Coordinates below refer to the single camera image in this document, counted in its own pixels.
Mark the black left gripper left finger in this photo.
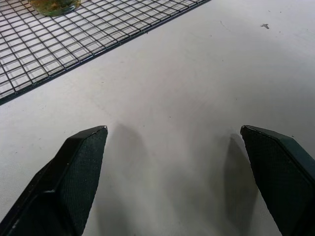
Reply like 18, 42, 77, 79
0, 125, 109, 236

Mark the black wire grid rack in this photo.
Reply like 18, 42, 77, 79
0, 0, 213, 107

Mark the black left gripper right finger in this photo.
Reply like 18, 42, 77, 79
240, 124, 315, 236

